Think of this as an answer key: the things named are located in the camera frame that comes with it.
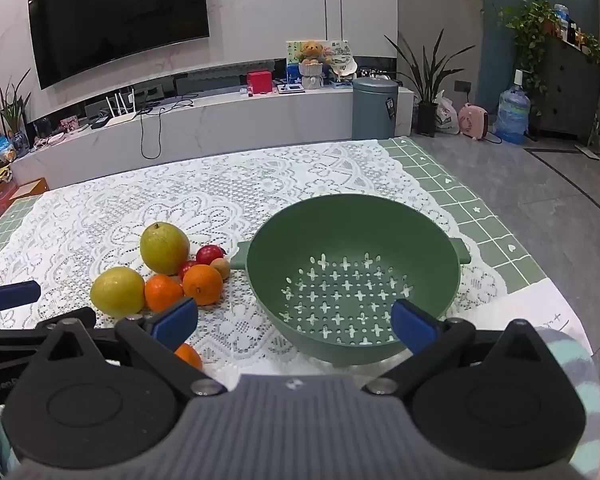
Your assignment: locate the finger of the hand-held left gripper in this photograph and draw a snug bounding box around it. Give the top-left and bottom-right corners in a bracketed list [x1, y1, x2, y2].
[0, 329, 48, 363]
[0, 281, 42, 312]

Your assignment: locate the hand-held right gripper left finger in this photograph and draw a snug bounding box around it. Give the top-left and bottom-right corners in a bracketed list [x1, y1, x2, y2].
[17, 297, 228, 398]

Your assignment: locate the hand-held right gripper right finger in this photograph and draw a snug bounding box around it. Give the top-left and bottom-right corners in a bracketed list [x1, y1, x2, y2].
[362, 299, 566, 398]

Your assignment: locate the orange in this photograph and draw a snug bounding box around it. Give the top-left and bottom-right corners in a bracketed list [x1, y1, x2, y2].
[182, 263, 224, 306]
[144, 274, 185, 312]
[174, 342, 203, 371]

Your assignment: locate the green pear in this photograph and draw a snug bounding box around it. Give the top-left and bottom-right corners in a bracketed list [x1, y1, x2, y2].
[140, 221, 191, 276]

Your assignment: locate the green colander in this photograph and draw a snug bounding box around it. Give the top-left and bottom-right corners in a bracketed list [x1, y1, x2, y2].
[228, 194, 473, 366]

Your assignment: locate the yellow lemon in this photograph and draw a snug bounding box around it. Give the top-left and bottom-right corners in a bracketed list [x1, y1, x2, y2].
[90, 266, 146, 318]

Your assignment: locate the cardboard box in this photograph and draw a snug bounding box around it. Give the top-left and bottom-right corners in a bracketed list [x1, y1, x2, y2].
[10, 177, 48, 202]

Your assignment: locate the white paper sheet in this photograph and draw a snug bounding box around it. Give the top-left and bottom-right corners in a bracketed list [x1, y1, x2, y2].
[460, 277, 593, 356]

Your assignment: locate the white lace tablecloth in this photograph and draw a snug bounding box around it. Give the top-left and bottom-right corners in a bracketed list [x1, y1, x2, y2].
[0, 140, 508, 386]

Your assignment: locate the green checked table mat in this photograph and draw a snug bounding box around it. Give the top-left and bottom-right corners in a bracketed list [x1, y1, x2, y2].
[0, 136, 561, 293]

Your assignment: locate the teal striped fuzzy cloth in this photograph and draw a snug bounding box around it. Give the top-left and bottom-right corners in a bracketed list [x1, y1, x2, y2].
[535, 327, 600, 480]

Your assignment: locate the small potted plant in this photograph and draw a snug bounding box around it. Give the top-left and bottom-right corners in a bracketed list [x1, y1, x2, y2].
[0, 67, 33, 156]

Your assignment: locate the white router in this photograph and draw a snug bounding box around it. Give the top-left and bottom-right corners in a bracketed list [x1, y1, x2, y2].
[105, 87, 137, 126]

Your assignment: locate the white plastic bag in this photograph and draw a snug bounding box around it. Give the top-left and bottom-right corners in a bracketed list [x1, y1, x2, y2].
[434, 91, 461, 135]

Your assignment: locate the long-leaf plant in black pot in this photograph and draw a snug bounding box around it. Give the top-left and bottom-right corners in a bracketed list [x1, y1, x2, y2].
[384, 27, 476, 137]

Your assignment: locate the pink heater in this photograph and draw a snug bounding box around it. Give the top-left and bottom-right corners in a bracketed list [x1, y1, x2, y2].
[457, 102, 490, 140]

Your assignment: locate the white television cabinet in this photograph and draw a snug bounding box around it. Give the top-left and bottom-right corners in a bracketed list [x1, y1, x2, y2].
[10, 85, 413, 176]

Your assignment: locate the grey trash can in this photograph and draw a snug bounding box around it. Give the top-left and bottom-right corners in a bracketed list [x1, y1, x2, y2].
[351, 77, 400, 141]

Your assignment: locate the blue water bottle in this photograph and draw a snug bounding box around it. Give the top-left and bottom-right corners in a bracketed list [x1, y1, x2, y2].
[495, 70, 532, 145]

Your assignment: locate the red box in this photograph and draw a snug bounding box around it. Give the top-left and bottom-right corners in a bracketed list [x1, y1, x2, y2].
[246, 71, 273, 95]

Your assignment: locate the white bear basket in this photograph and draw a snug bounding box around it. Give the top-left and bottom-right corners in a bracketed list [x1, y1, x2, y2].
[299, 62, 325, 92]

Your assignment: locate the grey cabinet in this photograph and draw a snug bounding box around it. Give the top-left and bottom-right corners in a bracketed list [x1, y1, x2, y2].
[530, 37, 600, 138]

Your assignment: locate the brown teddy bear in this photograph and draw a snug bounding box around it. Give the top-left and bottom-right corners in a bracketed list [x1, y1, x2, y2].
[299, 41, 326, 66]

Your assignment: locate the ivy plant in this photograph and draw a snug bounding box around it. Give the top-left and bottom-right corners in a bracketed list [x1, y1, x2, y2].
[497, 0, 561, 111]

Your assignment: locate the black cable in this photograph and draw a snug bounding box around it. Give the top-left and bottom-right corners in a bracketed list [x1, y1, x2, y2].
[139, 99, 197, 159]

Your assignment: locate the black wall television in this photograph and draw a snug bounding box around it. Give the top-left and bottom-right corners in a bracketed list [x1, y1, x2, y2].
[27, 0, 211, 91]

